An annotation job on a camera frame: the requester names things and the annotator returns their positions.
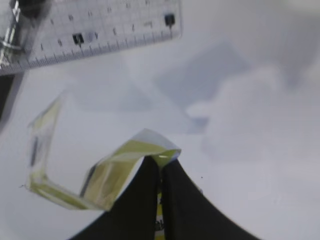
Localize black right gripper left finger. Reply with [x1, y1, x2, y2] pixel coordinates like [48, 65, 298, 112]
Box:
[72, 156, 160, 240]

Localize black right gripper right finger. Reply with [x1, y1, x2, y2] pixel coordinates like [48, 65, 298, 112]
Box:
[161, 159, 257, 240]

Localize yellow waste paper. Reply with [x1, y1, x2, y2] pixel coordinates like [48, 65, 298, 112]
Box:
[26, 96, 183, 240]

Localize clear plastic ruler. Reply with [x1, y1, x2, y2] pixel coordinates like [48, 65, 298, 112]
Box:
[4, 0, 183, 74]

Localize black pen under ruler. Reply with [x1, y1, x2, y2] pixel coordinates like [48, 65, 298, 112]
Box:
[0, 0, 51, 124]

